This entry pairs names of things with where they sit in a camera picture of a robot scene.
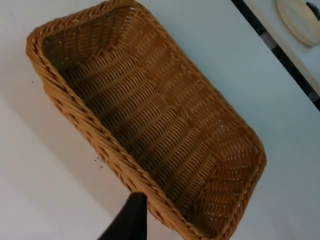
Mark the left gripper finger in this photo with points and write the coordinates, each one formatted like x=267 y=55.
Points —
x=128 y=220

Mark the pale brown wicker basket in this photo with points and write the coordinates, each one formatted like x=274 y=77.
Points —
x=155 y=117

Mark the pale wooden bowl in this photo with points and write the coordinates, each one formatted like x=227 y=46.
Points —
x=301 y=21

